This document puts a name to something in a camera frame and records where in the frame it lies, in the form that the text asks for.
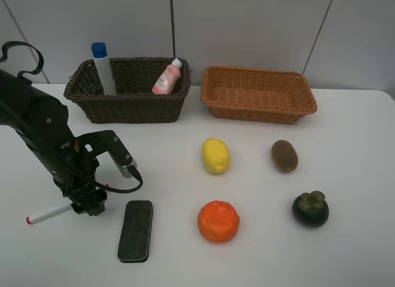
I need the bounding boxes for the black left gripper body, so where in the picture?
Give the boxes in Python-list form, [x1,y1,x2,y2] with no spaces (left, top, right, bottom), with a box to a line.
[54,151,104,202]

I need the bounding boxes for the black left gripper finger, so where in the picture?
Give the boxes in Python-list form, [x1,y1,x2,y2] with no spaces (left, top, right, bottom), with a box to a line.
[71,202,87,215]
[83,191,107,216]

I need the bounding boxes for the white pink-tipped marker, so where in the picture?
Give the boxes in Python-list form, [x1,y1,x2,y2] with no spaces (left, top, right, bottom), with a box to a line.
[25,204,72,225]

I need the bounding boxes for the dark felt board eraser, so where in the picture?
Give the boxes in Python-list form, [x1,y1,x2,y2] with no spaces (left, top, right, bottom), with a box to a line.
[117,200,154,263]

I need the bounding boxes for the orange tangerine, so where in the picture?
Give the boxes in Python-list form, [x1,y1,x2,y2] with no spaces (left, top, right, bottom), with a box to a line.
[197,201,240,243]

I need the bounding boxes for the yellow lemon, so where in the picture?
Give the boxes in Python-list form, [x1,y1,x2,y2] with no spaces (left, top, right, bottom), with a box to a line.
[202,138,230,175]

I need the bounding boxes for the pink white-capped bottle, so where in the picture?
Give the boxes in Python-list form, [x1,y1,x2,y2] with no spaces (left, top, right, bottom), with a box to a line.
[152,59,182,95]

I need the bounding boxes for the white blue-capped shampoo bottle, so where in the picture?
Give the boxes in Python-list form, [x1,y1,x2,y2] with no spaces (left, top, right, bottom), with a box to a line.
[91,42,117,96]

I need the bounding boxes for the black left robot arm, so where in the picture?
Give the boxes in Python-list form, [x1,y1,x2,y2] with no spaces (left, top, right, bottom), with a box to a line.
[1,71,107,216]

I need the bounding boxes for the dark brown wicker basket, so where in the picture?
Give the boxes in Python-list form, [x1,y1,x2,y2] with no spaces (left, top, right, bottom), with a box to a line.
[64,57,191,124]

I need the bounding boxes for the orange wicker basket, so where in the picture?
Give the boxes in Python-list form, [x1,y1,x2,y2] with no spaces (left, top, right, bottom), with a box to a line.
[201,66,318,124]

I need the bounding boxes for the brown kiwi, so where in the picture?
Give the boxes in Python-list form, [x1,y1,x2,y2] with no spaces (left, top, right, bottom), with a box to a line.
[271,140,299,173]

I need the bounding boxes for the dark mangosteen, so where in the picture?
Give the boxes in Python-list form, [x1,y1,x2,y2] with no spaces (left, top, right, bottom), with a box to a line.
[292,191,330,228]

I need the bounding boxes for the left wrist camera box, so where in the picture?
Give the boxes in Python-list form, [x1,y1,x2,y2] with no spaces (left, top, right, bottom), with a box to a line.
[77,130,136,178]

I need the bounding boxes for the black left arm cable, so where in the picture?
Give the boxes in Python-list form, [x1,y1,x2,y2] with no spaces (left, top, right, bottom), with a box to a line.
[0,41,144,194]

